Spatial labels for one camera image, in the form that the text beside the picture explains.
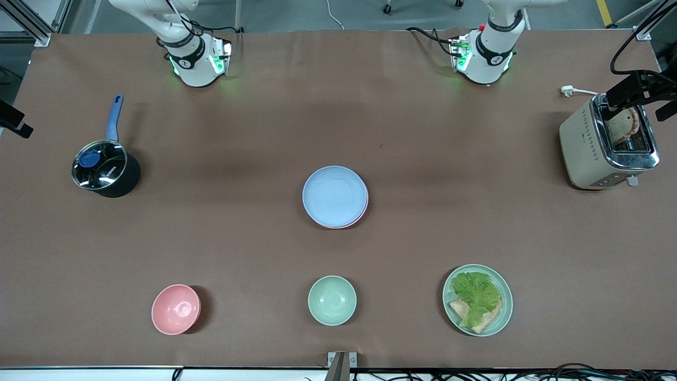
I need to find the blue shallow bowl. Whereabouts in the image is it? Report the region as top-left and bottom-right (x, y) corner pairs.
(302, 166), (369, 227)

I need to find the pink shallow bowl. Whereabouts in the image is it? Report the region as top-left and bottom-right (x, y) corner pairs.
(309, 204), (369, 230)

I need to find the brown toast slice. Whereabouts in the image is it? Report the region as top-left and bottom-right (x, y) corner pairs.
(606, 107), (641, 146)

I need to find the beige chrome toaster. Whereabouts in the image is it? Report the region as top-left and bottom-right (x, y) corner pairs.
(559, 93), (660, 190)

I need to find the glass lid blue knob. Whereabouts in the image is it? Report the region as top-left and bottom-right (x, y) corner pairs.
(72, 140), (128, 191)

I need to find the green plate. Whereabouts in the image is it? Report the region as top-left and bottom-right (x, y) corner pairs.
(443, 264), (514, 337)

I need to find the green lettuce leaf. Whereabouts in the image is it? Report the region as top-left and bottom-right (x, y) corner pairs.
(451, 271), (502, 329)

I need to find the small deep pink bowl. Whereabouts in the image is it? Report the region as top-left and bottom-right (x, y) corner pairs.
(151, 284), (202, 335)

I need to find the brown bread slice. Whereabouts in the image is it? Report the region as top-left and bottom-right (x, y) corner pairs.
(449, 298), (503, 334)

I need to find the small deep green bowl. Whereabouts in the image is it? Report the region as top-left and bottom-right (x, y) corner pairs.
(308, 275), (358, 326)

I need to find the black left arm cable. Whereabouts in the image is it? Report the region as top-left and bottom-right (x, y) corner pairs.
(610, 0), (677, 84)

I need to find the white toaster plug cable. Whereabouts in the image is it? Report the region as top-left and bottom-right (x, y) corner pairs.
(561, 85), (601, 98)

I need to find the aluminium frame post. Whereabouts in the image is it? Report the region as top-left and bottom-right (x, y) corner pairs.
(0, 0), (53, 47)
(635, 0), (677, 42)

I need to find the black saucepan blue handle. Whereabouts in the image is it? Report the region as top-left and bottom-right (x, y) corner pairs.
(71, 94), (142, 198)

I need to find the black left base cable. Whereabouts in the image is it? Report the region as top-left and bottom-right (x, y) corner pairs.
(406, 26), (461, 56)

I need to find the black base cable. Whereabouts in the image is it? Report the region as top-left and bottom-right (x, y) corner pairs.
(190, 20), (245, 39)
(406, 26), (461, 56)

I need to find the black right base cable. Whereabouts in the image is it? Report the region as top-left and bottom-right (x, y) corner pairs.
(190, 20), (245, 39)

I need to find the black floor cable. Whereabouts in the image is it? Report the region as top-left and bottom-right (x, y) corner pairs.
(539, 362), (677, 381)

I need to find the white floor cable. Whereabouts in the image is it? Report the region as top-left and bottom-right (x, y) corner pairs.
(326, 0), (345, 31)

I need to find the metal table edge bracket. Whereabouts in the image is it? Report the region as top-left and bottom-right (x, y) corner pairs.
(327, 351), (358, 381)

